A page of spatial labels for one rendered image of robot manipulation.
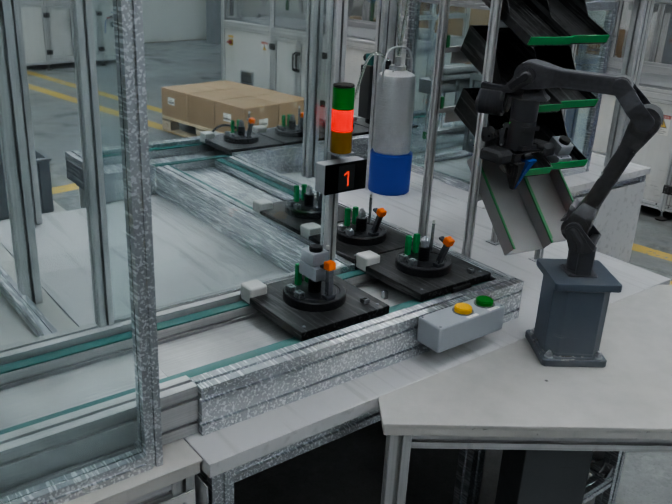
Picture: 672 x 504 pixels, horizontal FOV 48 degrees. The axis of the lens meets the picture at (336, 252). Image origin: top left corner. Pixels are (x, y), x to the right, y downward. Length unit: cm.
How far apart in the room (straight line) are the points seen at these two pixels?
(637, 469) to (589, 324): 137
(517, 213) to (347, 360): 72
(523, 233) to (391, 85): 90
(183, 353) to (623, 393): 92
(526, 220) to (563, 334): 44
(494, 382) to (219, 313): 61
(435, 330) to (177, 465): 61
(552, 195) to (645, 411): 76
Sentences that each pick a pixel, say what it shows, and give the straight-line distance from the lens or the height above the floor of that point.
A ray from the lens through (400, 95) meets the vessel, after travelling 273.
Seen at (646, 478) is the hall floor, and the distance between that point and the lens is 303.
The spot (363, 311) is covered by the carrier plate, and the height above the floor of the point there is 97.
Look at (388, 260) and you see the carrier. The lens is 193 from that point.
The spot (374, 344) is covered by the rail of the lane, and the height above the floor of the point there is 93.
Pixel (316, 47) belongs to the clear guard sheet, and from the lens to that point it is 172.
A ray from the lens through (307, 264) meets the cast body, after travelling 166.
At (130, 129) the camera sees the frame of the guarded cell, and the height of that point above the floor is 145.
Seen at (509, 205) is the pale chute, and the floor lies 109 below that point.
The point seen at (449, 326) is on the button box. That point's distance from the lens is 165.
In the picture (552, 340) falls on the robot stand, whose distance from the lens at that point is 176.
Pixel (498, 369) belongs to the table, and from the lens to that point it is 172.
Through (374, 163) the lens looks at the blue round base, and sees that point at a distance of 280.
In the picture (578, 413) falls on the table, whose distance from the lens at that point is 163.
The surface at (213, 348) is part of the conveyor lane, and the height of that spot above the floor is 92.
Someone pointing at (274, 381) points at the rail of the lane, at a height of 92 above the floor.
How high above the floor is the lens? 170
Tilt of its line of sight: 22 degrees down
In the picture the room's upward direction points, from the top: 3 degrees clockwise
